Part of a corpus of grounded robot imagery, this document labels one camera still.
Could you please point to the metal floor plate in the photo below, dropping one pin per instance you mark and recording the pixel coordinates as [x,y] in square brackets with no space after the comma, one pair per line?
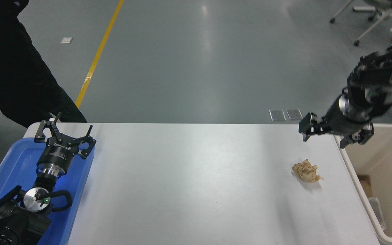
[294,114]
[277,115]

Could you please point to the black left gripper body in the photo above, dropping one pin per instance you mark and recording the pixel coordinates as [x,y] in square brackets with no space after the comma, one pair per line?
[58,154]

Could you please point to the person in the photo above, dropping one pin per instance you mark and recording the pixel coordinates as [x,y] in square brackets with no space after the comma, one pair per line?
[9,68]

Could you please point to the clear foil tray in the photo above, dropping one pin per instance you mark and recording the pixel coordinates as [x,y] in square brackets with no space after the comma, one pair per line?
[377,212]

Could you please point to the blue plastic tray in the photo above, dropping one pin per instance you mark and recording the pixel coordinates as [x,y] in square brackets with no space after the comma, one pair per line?
[9,163]

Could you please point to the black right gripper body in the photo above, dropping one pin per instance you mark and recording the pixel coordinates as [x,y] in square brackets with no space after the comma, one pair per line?
[342,124]

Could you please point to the brown cardboard piece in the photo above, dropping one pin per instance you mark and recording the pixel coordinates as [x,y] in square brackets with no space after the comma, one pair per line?
[364,185]

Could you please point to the office chair with star base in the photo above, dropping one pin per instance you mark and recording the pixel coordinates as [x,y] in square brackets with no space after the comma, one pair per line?
[374,22]

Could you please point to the tan paper ball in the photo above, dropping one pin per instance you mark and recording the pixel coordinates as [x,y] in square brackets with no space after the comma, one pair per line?
[305,171]

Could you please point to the large pale plastic bin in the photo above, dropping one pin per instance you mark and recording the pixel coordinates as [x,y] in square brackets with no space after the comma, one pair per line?
[379,160]

